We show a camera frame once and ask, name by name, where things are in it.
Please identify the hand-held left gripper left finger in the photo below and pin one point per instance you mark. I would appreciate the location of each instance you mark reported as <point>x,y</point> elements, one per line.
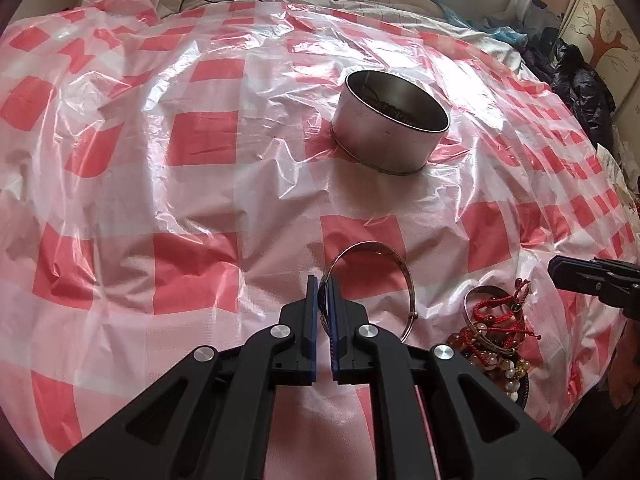
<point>313,320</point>

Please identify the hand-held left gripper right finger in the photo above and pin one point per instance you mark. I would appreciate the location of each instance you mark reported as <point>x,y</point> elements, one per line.
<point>333,320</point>

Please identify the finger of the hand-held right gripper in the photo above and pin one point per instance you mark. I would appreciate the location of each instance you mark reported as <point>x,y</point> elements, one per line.
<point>627,305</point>
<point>570,272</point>

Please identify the thin silver bangle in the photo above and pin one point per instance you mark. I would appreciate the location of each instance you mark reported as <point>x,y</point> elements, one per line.
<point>380,245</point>

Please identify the round metal tin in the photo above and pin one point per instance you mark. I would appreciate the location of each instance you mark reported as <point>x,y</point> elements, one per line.
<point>380,135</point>

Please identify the wide silver bangle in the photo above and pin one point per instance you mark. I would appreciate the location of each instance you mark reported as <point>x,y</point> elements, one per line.
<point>467,310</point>

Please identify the black puffer jacket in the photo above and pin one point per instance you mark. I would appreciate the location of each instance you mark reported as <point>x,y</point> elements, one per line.
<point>585,85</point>

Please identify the red checkered plastic sheet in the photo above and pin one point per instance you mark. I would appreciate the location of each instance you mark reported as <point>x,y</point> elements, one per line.
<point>200,135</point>

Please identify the blue plastic bag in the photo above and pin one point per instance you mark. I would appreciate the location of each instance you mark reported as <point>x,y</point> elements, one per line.
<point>505,32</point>

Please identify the tree pattern wall panel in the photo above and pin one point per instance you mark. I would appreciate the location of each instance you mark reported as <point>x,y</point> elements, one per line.
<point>605,35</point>

